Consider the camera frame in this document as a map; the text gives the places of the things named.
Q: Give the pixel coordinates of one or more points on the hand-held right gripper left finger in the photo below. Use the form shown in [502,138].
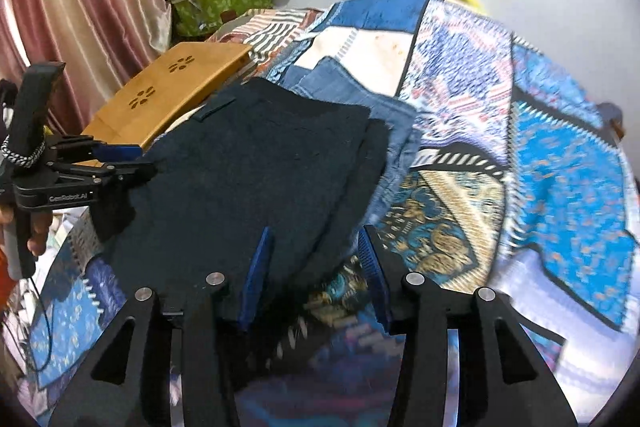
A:
[255,287]

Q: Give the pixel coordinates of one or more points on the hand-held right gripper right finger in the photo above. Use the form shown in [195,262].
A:
[372,272]

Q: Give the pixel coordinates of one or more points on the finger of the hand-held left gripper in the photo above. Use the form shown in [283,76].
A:
[125,171]
[117,149]

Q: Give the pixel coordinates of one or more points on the black pants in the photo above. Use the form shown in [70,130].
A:
[250,167]

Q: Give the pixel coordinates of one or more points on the person's left hand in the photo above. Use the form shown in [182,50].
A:
[40,232]

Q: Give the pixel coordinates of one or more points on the wooden lap tray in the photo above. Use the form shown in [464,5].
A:
[165,92]

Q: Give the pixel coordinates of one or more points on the blue jeans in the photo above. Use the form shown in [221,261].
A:
[350,92]

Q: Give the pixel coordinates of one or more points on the green patterned box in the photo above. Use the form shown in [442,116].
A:
[225,2]

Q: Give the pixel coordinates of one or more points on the brown striped cloth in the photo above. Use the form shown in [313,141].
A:
[270,34]

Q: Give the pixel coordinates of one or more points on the blue patchwork quilt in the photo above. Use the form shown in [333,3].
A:
[550,157]

